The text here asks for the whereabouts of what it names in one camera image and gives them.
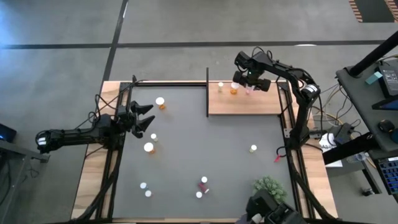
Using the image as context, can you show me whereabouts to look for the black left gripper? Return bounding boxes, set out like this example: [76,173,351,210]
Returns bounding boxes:
[119,100,156,139]

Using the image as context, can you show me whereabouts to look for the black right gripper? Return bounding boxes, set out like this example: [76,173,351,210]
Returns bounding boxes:
[233,68,272,93]

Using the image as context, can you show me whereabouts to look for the wooden shelf board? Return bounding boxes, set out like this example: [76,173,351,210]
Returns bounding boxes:
[207,80,282,116]

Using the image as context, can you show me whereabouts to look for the grey table mat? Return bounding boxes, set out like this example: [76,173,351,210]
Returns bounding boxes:
[112,86,299,219]

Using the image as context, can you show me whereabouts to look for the white paper sheet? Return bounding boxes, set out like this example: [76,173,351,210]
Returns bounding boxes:
[318,133,343,169]

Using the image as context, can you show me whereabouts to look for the black power adapter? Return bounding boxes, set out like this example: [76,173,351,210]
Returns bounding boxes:
[332,122,354,144]

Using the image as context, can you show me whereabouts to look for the green artificial plant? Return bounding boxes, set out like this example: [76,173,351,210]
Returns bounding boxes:
[252,175,289,205]

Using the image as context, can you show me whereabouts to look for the grey side desk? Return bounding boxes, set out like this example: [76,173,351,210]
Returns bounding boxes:
[335,57,398,153]

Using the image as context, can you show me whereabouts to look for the black desk crossbar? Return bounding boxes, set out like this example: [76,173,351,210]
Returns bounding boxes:
[322,132,385,166]

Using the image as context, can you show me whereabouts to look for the teal small box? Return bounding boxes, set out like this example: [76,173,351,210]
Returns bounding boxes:
[365,71,383,85]

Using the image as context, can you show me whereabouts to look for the grey metal stand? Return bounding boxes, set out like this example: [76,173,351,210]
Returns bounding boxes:
[0,139,50,224]

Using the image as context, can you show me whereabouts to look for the black pole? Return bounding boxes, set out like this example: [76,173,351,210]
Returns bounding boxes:
[347,30,398,77]

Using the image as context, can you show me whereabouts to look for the clear plastic bottle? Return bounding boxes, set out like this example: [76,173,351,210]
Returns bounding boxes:
[346,151,368,164]

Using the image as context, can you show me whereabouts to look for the dark monitor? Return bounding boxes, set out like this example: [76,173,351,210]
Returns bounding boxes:
[0,123,18,144]

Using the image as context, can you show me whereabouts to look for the dark tablet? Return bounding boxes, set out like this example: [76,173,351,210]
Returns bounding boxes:
[371,98,398,111]

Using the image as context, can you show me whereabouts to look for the black device with label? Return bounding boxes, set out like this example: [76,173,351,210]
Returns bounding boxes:
[377,63,398,98]

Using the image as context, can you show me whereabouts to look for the black computer mouse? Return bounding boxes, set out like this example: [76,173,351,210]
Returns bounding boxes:
[377,119,396,134]

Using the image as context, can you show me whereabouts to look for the dark floor mat striped edges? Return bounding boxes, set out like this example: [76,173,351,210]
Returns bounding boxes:
[348,0,398,24]

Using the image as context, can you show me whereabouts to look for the black keyboard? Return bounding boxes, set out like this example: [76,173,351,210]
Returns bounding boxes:
[374,157,398,195]

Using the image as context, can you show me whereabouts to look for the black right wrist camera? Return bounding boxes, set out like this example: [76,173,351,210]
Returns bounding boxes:
[234,50,252,68]

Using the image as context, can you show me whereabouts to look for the black aluminium table frame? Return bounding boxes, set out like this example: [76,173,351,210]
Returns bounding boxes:
[70,74,340,224]

